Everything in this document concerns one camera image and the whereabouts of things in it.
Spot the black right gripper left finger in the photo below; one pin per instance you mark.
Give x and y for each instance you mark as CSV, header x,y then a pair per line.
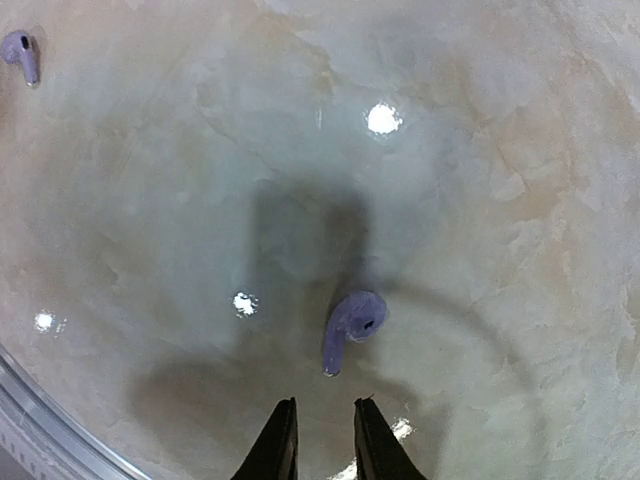
x,y
274,454

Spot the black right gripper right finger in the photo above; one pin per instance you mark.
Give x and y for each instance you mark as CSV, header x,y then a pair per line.
x,y
379,455

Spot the lavender earbud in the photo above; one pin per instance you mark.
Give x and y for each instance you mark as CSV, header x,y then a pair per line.
x,y
17,48
356,318

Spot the aluminium front rail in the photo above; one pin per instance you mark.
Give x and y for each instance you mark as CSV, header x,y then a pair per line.
x,y
45,440

